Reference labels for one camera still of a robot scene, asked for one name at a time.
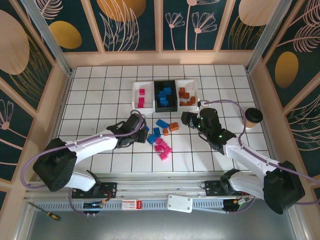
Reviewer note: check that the red and white label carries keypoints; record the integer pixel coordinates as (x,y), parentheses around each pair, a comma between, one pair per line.
(131,204)

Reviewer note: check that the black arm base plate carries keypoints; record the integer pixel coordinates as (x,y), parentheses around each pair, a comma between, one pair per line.
(110,187)
(211,187)

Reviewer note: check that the long blue lego brick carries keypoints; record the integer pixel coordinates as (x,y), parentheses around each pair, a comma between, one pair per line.
(162,123)

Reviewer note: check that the black plastic bin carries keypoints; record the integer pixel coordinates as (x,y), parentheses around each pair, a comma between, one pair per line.
(156,85)

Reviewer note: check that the small circuit board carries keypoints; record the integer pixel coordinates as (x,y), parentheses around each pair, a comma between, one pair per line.
(93,205)
(240,202)

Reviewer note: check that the translucent white plastic bin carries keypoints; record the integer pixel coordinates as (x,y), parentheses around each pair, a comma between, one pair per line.
(190,86)

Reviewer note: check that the yellow black screwdriver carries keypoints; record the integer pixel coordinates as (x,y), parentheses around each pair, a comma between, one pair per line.
(53,216)

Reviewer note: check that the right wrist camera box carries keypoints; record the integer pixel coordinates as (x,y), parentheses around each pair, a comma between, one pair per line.
(202,102)

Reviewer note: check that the paper cup with black lid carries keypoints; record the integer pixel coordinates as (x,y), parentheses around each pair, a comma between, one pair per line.
(254,115)

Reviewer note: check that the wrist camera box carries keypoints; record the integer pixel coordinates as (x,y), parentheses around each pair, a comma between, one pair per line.
(135,113)
(202,102)

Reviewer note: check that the white mounting plate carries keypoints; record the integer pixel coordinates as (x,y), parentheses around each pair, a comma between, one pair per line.
(180,203)

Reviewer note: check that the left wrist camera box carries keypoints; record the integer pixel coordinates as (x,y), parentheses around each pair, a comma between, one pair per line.
(135,113)

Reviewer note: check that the aluminium frame post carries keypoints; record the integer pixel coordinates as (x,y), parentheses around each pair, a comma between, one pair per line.
(268,37)
(50,40)

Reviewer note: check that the aluminium side rail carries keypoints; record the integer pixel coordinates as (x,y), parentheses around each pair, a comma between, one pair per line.
(257,100)
(56,125)

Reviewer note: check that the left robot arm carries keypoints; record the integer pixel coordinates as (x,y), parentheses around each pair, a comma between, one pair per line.
(95,143)

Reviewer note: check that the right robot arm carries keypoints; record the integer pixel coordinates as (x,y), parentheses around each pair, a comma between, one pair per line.
(282,190)

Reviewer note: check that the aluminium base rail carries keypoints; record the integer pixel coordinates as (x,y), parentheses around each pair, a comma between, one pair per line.
(160,185)

